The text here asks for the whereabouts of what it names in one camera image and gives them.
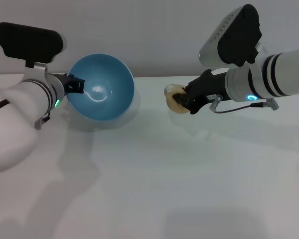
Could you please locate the blue bowl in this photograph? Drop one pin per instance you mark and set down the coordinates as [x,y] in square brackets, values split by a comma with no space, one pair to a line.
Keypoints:
[104,92]

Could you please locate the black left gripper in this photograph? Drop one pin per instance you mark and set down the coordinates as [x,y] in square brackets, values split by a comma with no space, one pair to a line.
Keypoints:
[61,79]

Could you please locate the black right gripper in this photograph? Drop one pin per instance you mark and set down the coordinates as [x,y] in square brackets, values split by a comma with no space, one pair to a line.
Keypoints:
[204,90]

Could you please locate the egg yolk pastry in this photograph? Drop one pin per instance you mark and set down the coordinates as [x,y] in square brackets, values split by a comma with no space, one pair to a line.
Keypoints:
[173,99]

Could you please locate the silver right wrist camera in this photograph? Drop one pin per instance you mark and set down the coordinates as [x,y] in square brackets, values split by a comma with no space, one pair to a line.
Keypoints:
[231,37]

